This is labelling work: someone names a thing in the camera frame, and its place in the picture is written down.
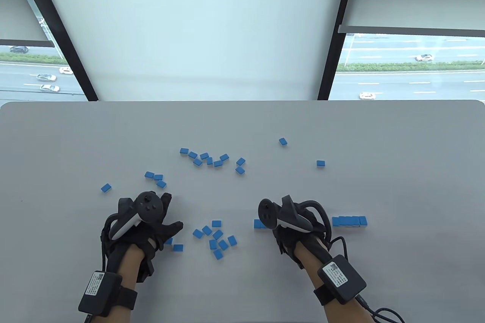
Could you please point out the person's right hand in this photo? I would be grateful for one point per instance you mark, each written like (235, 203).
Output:
(288, 237)

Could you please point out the blue mahjong tiles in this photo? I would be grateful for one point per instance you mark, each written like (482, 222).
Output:
(217, 223)

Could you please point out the black window frame pillar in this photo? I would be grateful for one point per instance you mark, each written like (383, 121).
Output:
(57, 31)
(337, 35)

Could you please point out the person's left forearm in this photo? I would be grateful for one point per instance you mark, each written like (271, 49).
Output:
(130, 266)

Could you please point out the wide white roller blind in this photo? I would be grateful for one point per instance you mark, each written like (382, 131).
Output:
(189, 27)

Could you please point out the black white handheld controller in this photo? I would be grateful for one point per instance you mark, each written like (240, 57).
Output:
(266, 213)
(149, 206)

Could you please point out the person's left hand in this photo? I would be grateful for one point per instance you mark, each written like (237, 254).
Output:
(168, 230)

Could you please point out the blue mahjong tile wall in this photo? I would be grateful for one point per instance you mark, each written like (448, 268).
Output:
(257, 223)
(348, 221)

